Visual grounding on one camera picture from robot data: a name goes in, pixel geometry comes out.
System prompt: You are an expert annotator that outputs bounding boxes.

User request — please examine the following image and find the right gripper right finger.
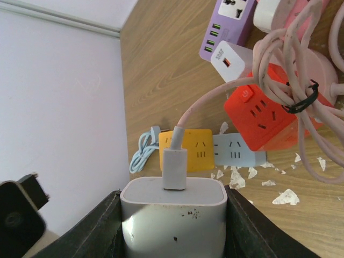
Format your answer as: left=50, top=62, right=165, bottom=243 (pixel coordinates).
left=224, top=185, right=319, bottom=258

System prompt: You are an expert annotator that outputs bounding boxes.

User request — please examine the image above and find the blue power strip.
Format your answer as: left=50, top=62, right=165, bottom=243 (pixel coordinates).
left=130, top=126, right=267, bottom=174

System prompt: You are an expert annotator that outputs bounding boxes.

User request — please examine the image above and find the yellow cube socket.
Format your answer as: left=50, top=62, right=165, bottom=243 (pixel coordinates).
left=158, top=128, right=216, bottom=173

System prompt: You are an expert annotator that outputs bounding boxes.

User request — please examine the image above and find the pink round power socket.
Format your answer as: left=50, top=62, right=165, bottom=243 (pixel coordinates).
left=303, top=49, right=342, bottom=107

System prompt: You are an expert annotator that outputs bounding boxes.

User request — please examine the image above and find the red cube socket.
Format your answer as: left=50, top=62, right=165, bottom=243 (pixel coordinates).
left=223, top=63, right=335, bottom=152

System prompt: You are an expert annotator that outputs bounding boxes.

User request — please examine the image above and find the grey white charger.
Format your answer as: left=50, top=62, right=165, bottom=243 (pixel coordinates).
left=210, top=40, right=253, bottom=83

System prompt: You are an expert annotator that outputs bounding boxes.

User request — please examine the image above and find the white usb charger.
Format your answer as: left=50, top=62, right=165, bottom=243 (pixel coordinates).
left=119, top=0, right=344, bottom=258

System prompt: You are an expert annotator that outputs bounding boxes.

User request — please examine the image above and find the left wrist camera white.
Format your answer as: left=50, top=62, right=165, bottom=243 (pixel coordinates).
left=1, top=173, right=49, bottom=257

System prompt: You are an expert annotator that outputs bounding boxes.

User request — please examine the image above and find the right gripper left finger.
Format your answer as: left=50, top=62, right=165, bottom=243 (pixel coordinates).
left=34, top=190, right=125, bottom=257

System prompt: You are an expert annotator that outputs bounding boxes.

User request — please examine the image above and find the white square plug adapter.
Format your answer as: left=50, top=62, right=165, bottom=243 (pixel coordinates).
left=253, top=0, right=293, bottom=33

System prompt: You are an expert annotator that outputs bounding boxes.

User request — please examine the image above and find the left metal frame post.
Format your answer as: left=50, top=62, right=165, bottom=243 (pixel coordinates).
left=1, top=1, right=120, bottom=39

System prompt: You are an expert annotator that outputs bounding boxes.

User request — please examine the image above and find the purple power strip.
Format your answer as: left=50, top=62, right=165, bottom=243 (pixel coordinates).
left=199, top=0, right=257, bottom=61

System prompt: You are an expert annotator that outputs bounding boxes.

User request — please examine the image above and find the pink triangular power strip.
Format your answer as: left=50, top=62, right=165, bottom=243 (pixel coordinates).
left=276, top=1, right=329, bottom=41

